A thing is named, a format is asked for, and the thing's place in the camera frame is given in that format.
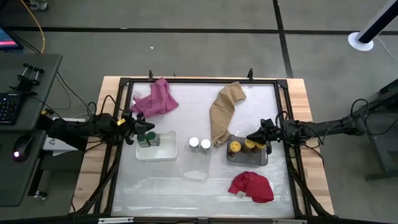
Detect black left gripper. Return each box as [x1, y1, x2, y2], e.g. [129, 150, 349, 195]
[121, 109, 156, 146]

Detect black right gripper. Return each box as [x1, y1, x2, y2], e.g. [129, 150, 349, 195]
[246, 118, 281, 155]

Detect green-lid spice jar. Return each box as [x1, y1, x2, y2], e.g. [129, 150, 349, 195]
[137, 133, 150, 148]
[146, 130, 162, 147]

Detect white-lid spice jar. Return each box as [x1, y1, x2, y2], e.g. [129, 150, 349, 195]
[200, 138, 213, 155]
[188, 136, 201, 153]

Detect grey translucent plastic bin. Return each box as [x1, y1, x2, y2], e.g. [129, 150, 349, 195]
[226, 134, 269, 167]

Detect pink cloth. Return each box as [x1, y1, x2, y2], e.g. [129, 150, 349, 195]
[131, 77, 180, 119]

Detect white plastic bin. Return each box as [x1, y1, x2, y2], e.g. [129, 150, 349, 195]
[135, 129, 178, 162]

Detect tan cloth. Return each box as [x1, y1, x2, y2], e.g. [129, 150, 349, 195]
[209, 81, 248, 148]

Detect red cloth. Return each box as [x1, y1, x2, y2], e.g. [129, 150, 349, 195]
[228, 170, 275, 204]

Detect white table cover sheet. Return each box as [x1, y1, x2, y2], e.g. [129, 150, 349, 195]
[111, 82, 295, 218]

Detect wooden table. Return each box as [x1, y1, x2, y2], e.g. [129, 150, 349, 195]
[72, 75, 336, 219]

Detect clear plastic bin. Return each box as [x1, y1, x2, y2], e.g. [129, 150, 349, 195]
[179, 136, 214, 182]

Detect white printed box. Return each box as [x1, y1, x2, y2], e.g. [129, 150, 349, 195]
[42, 134, 79, 157]

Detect black computer mouse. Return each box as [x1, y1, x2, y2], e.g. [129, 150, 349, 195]
[12, 134, 35, 163]

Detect black clamp holder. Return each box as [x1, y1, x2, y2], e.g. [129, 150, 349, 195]
[10, 63, 45, 94]

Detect dark grey desk surface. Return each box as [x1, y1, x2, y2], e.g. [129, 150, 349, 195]
[0, 129, 48, 208]
[0, 52, 63, 132]

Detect black keyboard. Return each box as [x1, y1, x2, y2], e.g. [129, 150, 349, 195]
[0, 92, 22, 126]

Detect white round base pole stand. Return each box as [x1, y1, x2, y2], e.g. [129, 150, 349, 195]
[347, 0, 398, 52]

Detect computer monitor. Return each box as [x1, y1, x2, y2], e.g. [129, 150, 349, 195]
[0, 26, 25, 52]

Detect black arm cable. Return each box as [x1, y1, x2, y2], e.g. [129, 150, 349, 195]
[101, 94, 134, 121]

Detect black metal rig frame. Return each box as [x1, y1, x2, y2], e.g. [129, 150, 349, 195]
[70, 77, 335, 223]

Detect silver metal bracket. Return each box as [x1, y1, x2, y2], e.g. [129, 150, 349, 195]
[98, 217, 135, 224]
[271, 218, 307, 224]

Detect yellow cable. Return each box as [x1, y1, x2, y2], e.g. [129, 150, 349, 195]
[19, 0, 47, 55]

